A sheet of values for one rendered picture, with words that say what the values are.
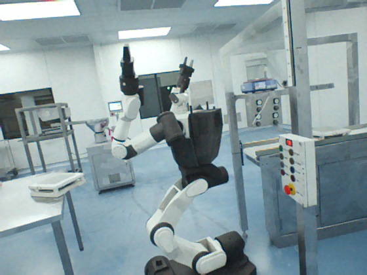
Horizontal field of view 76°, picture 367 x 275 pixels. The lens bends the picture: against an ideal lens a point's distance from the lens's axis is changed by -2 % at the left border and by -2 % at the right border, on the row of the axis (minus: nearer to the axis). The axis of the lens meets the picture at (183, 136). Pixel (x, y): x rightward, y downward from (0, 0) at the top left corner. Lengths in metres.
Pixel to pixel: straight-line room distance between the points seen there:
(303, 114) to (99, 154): 3.20
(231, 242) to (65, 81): 5.81
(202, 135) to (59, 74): 5.77
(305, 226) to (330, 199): 1.05
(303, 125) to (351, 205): 1.42
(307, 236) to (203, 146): 0.63
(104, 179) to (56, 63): 3.76
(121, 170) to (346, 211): 2.92
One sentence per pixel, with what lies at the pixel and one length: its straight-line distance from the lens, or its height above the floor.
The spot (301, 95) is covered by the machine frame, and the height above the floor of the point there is 1.24.
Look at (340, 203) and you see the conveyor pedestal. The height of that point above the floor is 0.29.
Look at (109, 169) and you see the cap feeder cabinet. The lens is 3.87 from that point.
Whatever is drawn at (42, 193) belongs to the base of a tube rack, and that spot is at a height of 0.84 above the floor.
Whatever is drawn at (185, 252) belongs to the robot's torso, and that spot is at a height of 0.39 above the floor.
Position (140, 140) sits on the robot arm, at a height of 1.12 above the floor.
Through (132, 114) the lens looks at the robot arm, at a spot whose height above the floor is 1.25.
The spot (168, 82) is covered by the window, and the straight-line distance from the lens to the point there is 6.70.
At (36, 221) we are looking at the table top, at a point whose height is 0.81.
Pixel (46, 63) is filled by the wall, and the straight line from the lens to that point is 6.88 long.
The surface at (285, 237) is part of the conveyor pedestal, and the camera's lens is 2.19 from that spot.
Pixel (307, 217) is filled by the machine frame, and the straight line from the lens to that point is 1.22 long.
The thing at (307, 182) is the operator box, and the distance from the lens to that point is 1.01.
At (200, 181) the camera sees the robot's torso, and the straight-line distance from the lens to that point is 1.40.
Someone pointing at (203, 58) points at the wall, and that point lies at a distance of 7.04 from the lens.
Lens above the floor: 1.31
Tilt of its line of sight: 10 degrees down
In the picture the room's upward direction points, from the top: 8 degrees counter-clockwise
